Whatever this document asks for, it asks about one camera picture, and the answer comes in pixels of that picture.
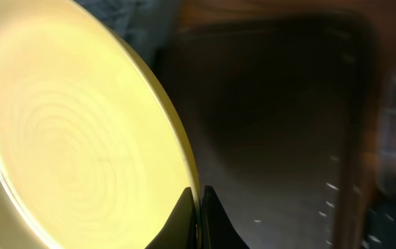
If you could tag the yellow plate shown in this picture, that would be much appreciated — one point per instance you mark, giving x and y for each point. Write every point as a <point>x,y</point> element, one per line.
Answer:
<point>92,152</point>

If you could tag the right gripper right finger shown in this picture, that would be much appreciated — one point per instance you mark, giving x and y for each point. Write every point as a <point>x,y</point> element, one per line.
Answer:
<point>217,231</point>

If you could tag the dark brown serving tray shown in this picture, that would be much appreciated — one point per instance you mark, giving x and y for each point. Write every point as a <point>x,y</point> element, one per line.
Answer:
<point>273,110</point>

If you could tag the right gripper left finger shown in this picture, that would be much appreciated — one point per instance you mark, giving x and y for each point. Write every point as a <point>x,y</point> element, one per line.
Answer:
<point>180,230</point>

